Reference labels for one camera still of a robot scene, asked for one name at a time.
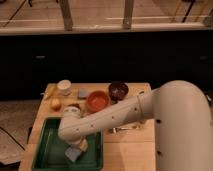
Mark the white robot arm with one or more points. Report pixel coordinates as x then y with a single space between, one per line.
183 124

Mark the dark red bowl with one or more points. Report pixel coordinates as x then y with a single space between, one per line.
118 91

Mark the white cup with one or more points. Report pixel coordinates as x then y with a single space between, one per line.
64 87

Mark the metal fork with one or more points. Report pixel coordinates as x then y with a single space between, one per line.
115 130

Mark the orange bowl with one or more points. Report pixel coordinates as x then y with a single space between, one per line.
97 100

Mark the yellow orange fruit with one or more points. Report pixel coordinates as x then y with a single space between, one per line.
55 104

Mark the blue grey sponge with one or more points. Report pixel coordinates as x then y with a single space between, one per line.
73 153

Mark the grey square block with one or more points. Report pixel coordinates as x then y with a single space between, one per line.
82 93

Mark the green plastic tray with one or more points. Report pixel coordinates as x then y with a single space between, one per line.
50 151

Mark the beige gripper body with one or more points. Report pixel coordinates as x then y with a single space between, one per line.
83 145

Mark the yellow banana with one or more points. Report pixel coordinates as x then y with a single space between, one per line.
49 92

